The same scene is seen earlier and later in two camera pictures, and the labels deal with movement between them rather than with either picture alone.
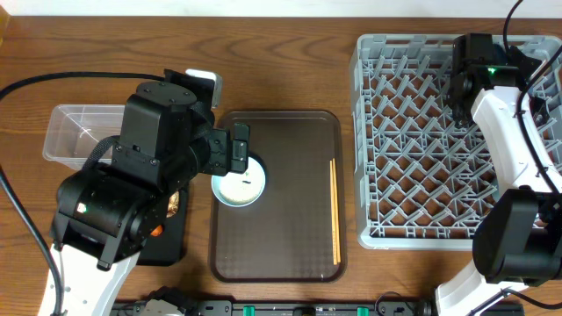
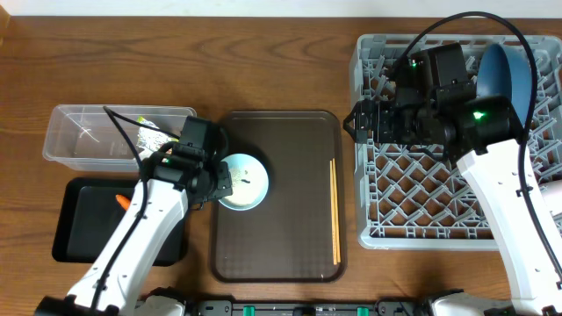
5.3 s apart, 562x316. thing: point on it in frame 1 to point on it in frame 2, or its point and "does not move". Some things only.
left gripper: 225,155 to 227,190
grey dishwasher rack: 418,178 does not move
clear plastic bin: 74,131 does not move
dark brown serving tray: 297,233 does not move
